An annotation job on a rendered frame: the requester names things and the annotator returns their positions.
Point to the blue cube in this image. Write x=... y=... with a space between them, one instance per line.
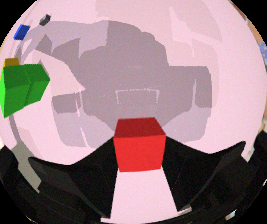
x=21 y=32

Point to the red block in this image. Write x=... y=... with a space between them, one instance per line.
x=139 y=144

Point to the green block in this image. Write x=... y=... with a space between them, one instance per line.
x=39 y=82
x=14 y=84

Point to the yellow block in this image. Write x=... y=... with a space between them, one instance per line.
x=11 y=61

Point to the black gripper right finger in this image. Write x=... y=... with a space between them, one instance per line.
x=189 y=170

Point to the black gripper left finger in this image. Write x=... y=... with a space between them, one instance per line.
x=92 y=178

